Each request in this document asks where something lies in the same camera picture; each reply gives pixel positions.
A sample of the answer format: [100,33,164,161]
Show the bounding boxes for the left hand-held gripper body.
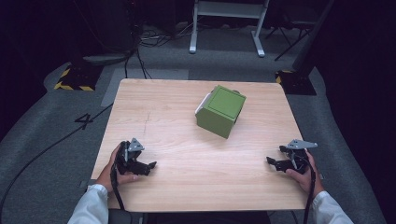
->
[114,137,146,175]

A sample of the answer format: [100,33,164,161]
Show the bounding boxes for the bundle of black floor cables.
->
[123,21,200,80]

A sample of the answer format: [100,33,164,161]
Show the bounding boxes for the person's left hand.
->
[95,143,142,193]

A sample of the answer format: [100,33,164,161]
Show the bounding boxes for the long black floor cable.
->
[0,103,114,218]

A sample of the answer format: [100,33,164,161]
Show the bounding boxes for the black folding stand legs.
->
[264,21,316,62]

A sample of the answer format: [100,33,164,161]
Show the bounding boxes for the person's right hand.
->
[284,150,325,198]

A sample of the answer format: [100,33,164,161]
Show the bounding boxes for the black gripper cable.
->
[292,153,318,224]
[109,162,126,211]

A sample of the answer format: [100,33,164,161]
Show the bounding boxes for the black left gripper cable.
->
[109,162,126,211]

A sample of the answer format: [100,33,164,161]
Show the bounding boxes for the black yellow striped stand base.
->
[275,69,318,96]
[53,62,106,92]

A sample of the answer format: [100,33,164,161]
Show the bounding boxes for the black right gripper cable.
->
[292,153,318,224]

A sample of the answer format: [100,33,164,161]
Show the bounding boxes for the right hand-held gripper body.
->
[284,139,318,175]

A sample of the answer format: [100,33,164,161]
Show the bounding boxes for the green box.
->
[194,84,248,140]

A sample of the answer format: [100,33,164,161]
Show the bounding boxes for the white metal stand frame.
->
[189,0,271,58]

